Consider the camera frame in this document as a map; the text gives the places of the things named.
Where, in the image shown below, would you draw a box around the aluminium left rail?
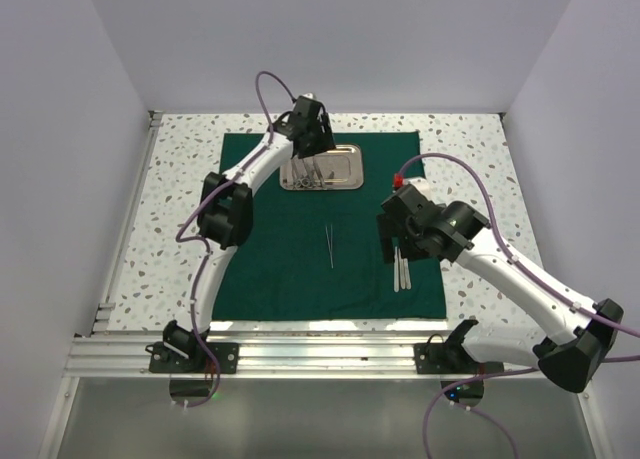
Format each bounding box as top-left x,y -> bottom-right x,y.
89,111 -> 163,335

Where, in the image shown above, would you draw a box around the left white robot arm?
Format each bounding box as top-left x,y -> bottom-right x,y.
163,93 -> 335,372

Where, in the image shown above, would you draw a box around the aluminium front rail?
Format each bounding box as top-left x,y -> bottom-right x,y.
63,334 -> 591,380

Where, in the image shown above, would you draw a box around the green surgical cloth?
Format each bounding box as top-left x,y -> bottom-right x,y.
212,132 -> 446,321

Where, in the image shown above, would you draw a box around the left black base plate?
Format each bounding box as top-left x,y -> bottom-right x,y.
145,342 -> 240,374

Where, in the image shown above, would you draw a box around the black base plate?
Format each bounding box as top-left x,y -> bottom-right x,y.
413,342 -> 504,375
145,342 -> 240,374

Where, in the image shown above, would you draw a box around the steel scalpel handle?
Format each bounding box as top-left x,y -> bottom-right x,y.
402,258 -> 411,290
393,246 -> 401,293
397,254 -> 407,290

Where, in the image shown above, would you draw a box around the steel tweezers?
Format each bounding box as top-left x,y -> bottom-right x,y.
325,224 -> 335,269

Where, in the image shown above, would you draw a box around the steel instrument tray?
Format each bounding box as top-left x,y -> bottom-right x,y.
279,144 -> 364,192

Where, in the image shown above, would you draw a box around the steel forceps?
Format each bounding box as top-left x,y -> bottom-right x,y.
312,158 -> 334,190

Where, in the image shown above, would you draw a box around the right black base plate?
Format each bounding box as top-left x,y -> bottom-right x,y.
413,342 -> 504,375

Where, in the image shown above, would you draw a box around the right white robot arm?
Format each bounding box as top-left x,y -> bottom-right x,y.
376,179 -> 623,393

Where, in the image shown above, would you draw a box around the aluminium rail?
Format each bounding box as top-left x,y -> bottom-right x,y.
63,334 -> 591,380
89,111 -> 163,335

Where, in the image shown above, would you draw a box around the steel surgical scissors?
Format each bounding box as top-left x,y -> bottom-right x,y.
291,160 -> 311,189

